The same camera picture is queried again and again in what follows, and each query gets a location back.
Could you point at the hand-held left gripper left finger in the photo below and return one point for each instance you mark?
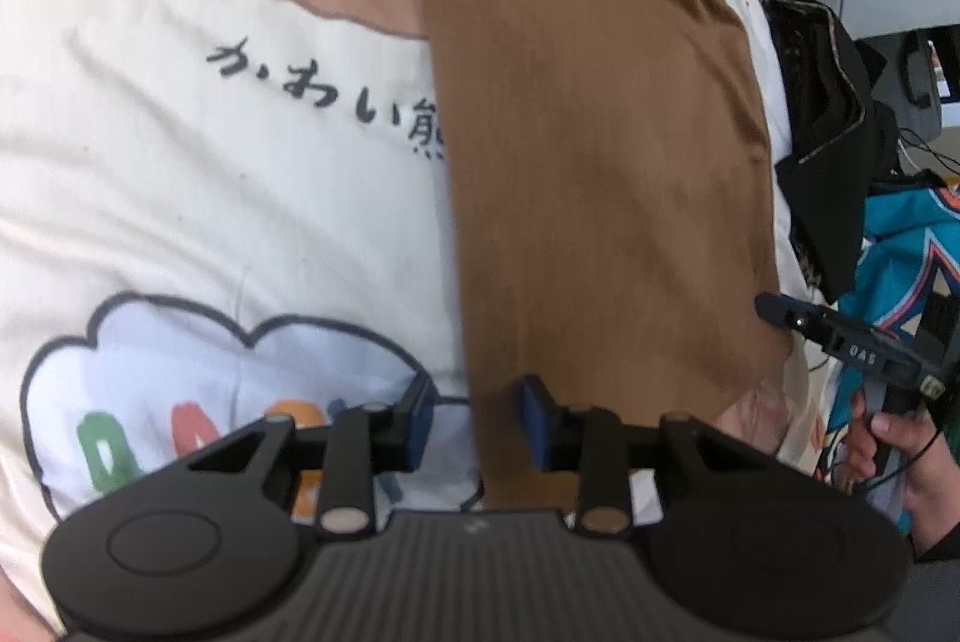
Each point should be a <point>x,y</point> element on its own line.
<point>421,417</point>

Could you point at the person's right hand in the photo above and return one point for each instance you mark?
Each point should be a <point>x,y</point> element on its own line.
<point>930,469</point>

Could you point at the teal jersey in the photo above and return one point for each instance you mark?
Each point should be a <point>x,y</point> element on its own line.
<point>907,252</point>

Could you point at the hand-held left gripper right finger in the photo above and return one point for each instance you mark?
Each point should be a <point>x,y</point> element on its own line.
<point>534,424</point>

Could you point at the black plastic object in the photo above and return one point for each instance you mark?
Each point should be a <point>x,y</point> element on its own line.
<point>921,68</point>

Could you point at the black ribbed garment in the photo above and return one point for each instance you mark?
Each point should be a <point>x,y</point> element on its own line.
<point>832,124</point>

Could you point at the person's right forearm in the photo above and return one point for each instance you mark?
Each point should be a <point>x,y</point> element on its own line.
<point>941,543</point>

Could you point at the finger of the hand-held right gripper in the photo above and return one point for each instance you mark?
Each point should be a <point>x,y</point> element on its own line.
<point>791,314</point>

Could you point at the cream bear-print bed sheet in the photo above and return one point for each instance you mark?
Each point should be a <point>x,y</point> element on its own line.
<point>187,162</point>

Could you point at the brown t-shirt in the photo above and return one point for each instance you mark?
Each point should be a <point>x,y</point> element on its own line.
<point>600,124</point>

